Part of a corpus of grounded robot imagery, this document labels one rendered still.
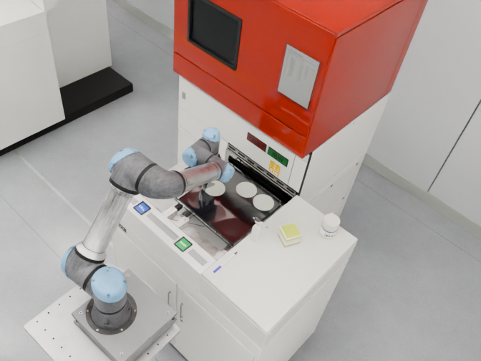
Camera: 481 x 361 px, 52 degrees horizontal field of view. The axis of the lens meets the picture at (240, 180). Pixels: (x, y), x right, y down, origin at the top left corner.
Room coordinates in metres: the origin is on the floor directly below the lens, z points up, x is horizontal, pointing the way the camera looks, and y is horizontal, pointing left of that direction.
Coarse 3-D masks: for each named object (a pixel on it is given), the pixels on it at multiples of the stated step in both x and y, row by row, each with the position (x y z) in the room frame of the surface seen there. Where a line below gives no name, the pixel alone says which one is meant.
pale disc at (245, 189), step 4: (240, 184) 1.62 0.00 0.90; (244, 184) 1.63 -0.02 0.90; (248, 184) 1.63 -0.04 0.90; (252, 184) 1.64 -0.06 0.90; (236, 188) 1.59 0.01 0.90; (240, 188) 1.60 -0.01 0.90; (244, 188) 1.60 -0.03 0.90; (248, 188) 1.61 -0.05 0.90; (252, 188) 1.61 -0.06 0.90; (256, 188) 1.61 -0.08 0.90; (240, 192) 1.57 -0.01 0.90; (244, 192) 1.58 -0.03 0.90; (248, 192) 1.58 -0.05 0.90; (252, 192) 1.59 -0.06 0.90; (256, 192) 1.59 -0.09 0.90; (244, 196) 1.55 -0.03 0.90; (248, 196) 1.56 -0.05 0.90; (252, 196) 1.56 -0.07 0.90
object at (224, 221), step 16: (240, 176) 1.68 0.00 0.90; (192, 192) 1.52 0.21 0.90; (224, 192) 1.56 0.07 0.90; (192, 208) 1.43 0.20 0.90; (208, 208) 1.44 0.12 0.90; (224, 208) 1.46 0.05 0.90; (240, 208) 1.47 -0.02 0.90; (256, 208) 1.49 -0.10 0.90; (272, 208) 1.50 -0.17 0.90; (224, 224) 1.37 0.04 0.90; (240, 224) 1.38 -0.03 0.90
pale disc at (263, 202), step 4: (256, 196) 1.56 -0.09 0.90; (260, 196) 1.57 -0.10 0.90; (264, 196) 1.57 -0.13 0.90; (268, 196) 1.58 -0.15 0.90; (256, 200) 1.54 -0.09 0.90; (260, 200) 1.54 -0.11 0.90; (264, 200) 1.55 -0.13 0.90; (268, 200) 1.55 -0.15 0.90; (272, 200) 1.56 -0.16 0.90; (256, 204) 1.51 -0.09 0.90; (260, 204) 1.52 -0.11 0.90; (264, 204) 1.52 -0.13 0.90; (268, 204) 1.53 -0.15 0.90; (272, 204) 1.53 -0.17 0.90; (260, 208) 1.49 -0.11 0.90; (264, 208) 1.50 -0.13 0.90; (268, 208) 1.50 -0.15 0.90
